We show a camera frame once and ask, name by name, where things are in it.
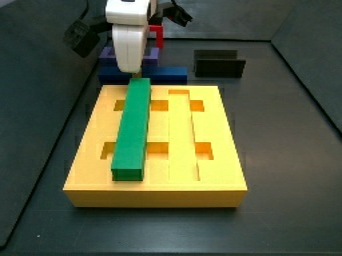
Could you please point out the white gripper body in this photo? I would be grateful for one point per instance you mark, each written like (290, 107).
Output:
(130, 12)

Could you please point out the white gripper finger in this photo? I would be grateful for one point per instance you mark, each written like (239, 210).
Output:
(130, 39)

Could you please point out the blue long bar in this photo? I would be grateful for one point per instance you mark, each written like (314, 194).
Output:
(160, 75)

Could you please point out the yellow slotted board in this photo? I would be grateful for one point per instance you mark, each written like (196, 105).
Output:
(191, 169)

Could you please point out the purple comb-shaped block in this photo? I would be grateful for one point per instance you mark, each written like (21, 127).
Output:
(107, 57)

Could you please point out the black U-shaped block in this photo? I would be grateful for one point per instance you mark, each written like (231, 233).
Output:
(218, 63)

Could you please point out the green long bar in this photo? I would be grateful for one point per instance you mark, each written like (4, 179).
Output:
(128, 158)

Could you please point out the black camera on left mount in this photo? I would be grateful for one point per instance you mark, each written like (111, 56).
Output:
(81, 35)

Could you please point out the black camera on mount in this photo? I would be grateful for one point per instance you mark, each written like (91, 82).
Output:
(81, 35)
(171, 11)

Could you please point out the black camera on right mount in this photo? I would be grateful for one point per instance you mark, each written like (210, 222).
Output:
(171, 11)

